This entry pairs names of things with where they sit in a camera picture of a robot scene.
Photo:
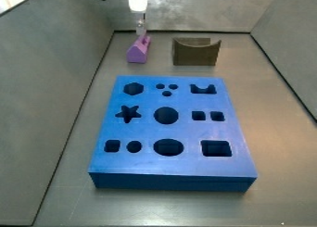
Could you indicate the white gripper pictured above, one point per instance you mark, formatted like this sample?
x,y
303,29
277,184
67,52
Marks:
x,y
138,6

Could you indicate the purple three-prong object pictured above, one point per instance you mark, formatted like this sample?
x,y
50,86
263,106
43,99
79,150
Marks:
x,y
138,50

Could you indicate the black curved fixture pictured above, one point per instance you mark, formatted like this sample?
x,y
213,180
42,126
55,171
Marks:
x,y
194,51

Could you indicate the blue shape-sorter block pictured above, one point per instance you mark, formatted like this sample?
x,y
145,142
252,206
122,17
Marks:
x,y
170,137

